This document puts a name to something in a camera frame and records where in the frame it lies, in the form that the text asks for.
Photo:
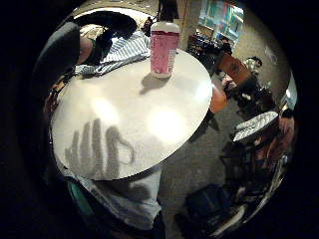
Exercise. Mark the pink bottle with white cap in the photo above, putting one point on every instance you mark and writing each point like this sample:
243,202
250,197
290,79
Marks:
164,49

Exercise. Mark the green chair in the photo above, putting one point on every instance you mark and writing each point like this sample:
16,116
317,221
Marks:
79,197

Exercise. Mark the the person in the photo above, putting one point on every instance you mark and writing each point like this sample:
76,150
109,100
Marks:
129,202

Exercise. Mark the orange chair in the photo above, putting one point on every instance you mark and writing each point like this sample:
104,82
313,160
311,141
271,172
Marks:
217,98

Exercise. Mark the brown chair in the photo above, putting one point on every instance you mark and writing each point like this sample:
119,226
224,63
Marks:
235,68

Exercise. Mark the black bag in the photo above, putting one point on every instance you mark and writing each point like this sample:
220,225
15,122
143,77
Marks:
207,202

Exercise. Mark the colourful wall picture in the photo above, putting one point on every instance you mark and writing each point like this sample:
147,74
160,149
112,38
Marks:
221,18

